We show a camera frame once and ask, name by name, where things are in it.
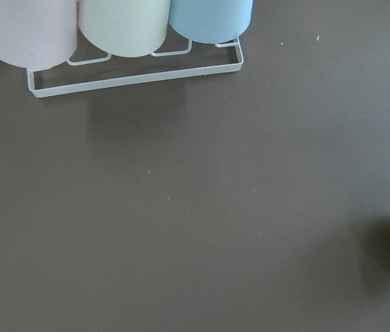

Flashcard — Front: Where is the blue plastic cup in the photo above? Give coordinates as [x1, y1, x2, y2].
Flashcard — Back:
[169, 0, 253, 44]

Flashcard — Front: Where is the cream plastic cup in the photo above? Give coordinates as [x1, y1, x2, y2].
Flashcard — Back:
[78, 1, 170, 57]

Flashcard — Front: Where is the pink plastic cup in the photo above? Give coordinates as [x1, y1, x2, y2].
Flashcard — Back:
[0, 0, 77, 69]

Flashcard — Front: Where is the white wire cup rack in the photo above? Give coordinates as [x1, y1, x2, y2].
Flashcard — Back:
[26, 37, 244, 98]

